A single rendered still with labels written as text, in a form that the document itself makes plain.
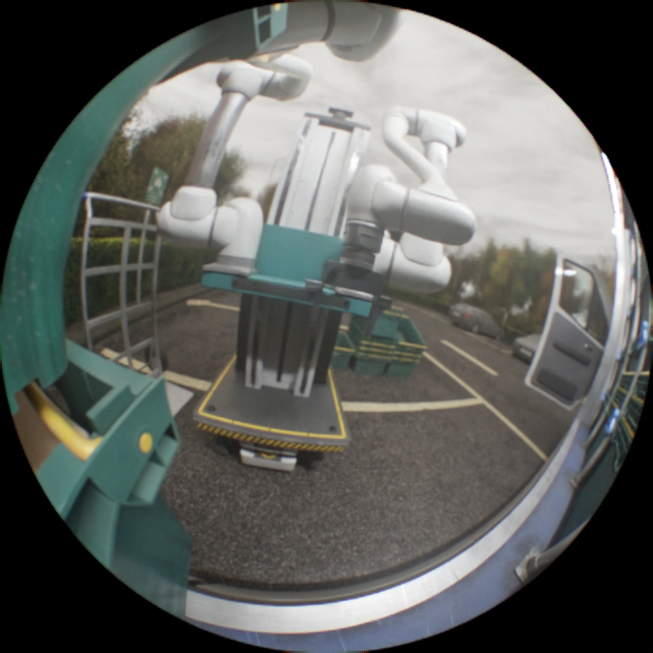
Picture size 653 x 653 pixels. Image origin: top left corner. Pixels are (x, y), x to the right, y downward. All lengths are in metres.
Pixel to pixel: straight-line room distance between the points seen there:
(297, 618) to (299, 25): 0.67
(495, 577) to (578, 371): 2.71
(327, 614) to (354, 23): 0.70
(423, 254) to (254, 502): 1.19
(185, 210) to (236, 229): 0.19
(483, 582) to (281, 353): 1.07
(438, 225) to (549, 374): 2.62
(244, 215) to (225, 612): 0.87
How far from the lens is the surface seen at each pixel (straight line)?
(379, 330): 2.01
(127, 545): 0.17
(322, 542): 1.00
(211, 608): 0.33
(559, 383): 2.92
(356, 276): 0.42
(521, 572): 0.52
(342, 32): 0.38
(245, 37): 0.18
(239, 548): 0.97
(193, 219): 0.70
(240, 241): 0.69
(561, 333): 2.92
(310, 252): 0.80
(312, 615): 0.32
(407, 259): 0.67
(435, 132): 0.85
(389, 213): 0.42
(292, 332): 0.94
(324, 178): 0.99
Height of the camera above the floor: 0.96
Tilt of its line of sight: 16 degrees down
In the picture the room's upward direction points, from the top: 13 degrees clockwise
